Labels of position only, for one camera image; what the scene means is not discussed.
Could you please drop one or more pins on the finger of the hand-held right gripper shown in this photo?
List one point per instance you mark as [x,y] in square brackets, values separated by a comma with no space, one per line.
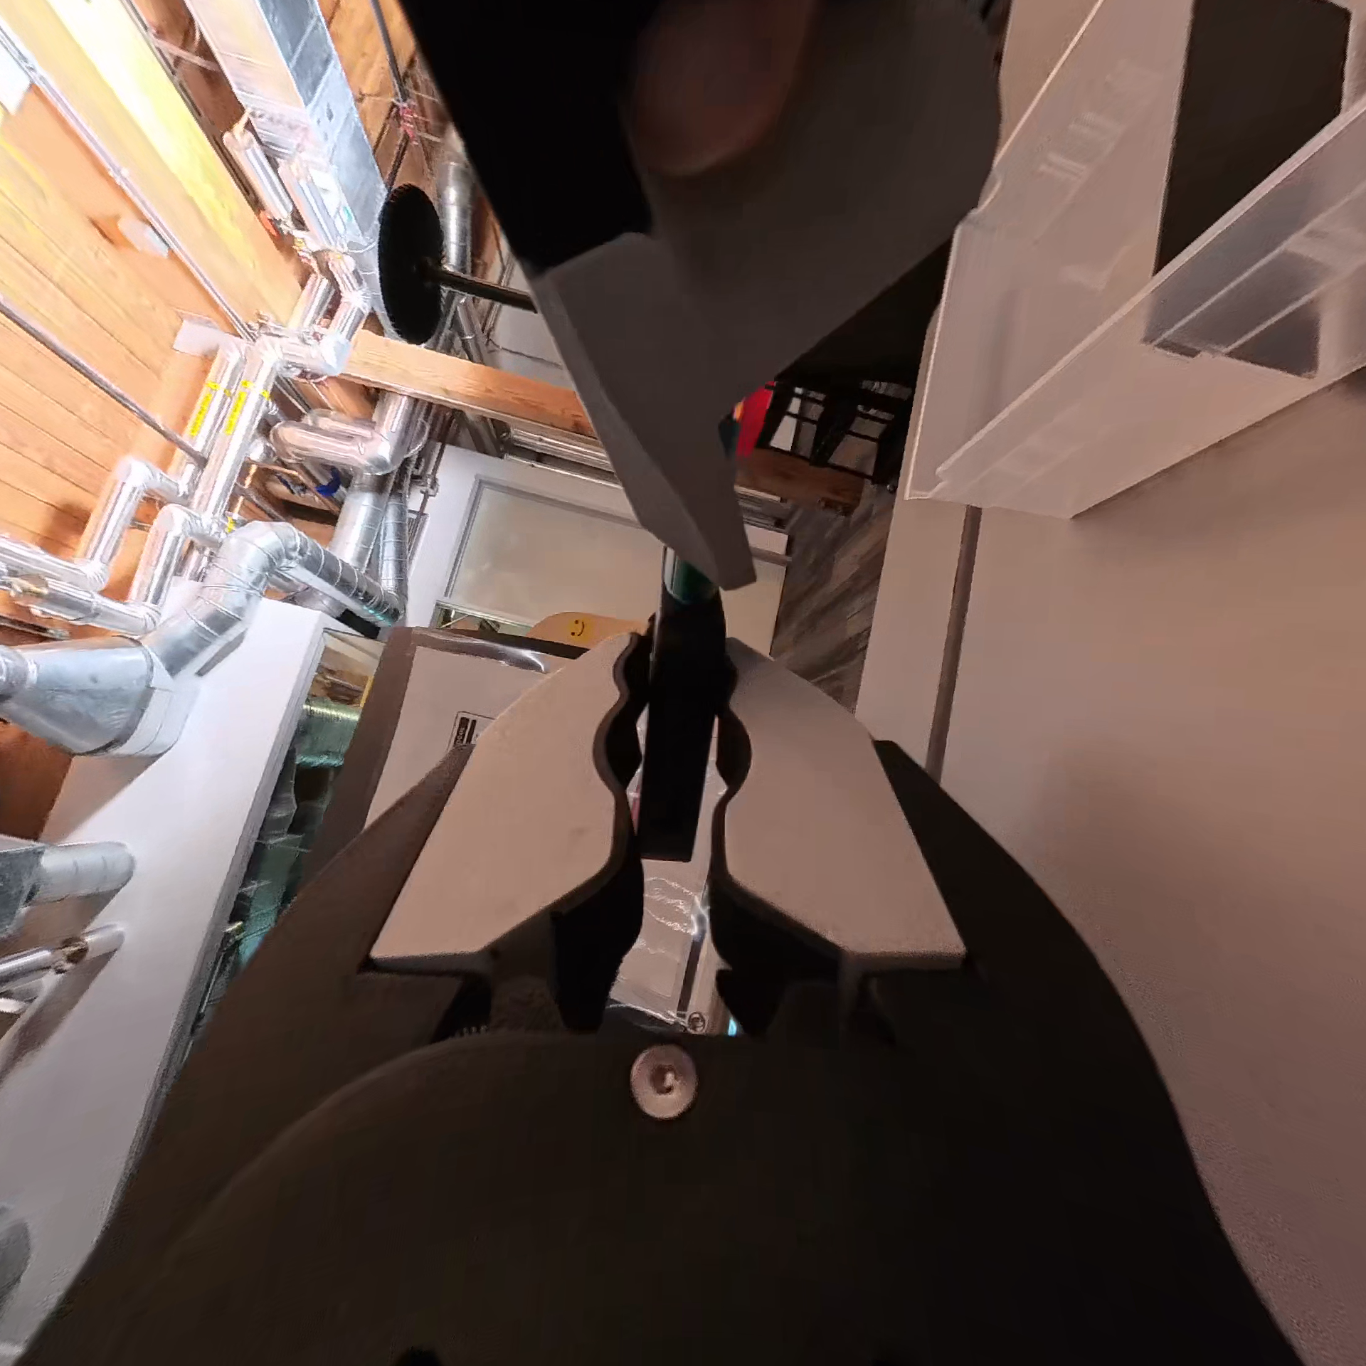
[651,404]
[853,214]

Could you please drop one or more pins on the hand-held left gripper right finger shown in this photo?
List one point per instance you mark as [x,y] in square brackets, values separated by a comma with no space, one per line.
[843,843]

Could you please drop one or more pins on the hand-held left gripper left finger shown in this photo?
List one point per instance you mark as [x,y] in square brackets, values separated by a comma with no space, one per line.
[503,832]

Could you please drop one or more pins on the small square black hdmi adapter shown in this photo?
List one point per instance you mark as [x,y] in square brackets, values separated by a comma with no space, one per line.
[677,745]

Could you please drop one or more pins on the clear plastic bin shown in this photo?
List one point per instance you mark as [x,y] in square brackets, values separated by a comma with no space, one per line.
[1066,268]

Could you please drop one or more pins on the person's right hand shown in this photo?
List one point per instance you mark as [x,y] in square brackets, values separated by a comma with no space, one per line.
[714,84]

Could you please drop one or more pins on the red plastic bin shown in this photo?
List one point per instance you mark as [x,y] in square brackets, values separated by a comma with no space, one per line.
[755,412]

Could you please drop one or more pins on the white framed door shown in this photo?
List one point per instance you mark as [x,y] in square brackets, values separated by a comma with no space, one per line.
[598,544]

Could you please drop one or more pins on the laminated instruction sign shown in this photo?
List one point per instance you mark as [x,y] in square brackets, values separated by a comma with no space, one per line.
[459,684]

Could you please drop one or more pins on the wooden standing desk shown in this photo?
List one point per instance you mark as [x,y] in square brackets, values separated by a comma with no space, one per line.
[820,485]

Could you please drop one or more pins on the black floor lamp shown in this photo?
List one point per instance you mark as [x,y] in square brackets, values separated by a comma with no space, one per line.
[405,268]

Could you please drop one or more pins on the silver insulated pipes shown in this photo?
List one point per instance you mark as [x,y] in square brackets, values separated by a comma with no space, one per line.
[214,598]

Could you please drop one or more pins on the wooden post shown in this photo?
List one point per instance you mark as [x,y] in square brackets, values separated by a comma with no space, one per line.
[469,378]

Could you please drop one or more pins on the silver rectangular air duct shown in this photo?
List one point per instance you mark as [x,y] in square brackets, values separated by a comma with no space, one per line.
[310,108]

